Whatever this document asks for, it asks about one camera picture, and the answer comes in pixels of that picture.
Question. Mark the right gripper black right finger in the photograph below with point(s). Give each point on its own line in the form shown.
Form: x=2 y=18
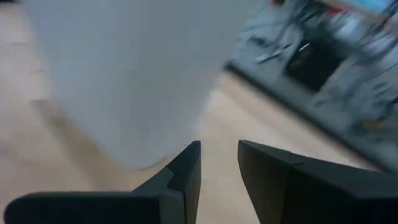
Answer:
x=326 y=199

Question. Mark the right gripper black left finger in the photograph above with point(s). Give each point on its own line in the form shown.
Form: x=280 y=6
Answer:
x=109 y=208

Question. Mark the white plastic trash bin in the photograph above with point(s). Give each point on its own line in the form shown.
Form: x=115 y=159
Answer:
x=124 y=77

